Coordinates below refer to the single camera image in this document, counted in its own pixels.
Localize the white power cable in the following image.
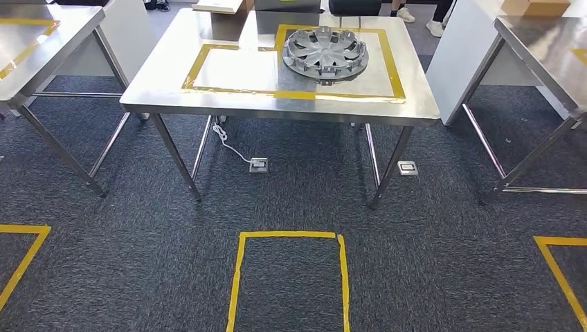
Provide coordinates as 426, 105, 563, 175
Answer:
211, 121, 253, 165

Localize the black hard case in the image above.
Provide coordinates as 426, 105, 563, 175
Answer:
55, 0, 111, 7

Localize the grey plastic wheel hubcap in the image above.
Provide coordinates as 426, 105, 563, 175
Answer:
281, 26, 370, 87

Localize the person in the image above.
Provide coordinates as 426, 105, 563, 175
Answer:
425, 0, 455, 39
390, 0, 417, 24

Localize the grey laptop with yellow sticker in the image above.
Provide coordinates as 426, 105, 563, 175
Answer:
253, 0, 323, 14

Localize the large yellow tape frame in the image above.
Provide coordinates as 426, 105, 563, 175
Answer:
274, 24, 407, 102

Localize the stainless steel workbench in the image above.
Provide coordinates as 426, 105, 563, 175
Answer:
119, 6, 442, 210
0, 4, 153, 199
460, 16, 587, 205

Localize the black carrying case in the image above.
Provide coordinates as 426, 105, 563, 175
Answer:
328, 0, 383, 17

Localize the small yellow tape frame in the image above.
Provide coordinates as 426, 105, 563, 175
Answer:
181, 43, 279, 95

